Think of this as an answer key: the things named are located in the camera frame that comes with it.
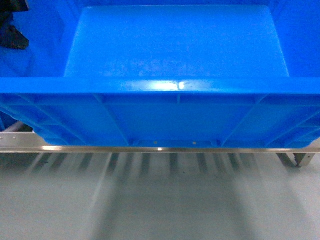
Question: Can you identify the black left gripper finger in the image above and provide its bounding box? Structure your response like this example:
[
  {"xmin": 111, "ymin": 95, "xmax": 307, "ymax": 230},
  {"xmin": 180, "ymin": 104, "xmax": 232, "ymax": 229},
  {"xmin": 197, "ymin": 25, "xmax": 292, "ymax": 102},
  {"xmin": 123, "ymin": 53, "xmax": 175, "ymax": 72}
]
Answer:
[{"xmin": 0, "ymin": 0, "xmax": 29, "ymax": 50}]

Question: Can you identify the large blue plastic crate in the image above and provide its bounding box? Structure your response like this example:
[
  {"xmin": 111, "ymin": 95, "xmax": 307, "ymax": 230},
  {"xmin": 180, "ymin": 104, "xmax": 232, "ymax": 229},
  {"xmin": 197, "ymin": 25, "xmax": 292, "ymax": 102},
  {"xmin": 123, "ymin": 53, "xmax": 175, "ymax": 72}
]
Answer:
[{"xmin": 0, "ymin": 0, "xmax": 320, "ymax": 148}]

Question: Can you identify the steel roller shelf rack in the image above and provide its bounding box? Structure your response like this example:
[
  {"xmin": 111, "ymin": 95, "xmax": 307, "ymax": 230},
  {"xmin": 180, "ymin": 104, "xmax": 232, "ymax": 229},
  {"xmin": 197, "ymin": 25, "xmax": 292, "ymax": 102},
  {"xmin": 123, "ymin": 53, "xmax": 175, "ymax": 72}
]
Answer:
[{"xmin": 0, "ymin": 121, "xmax": 320, "ymax": 167}]

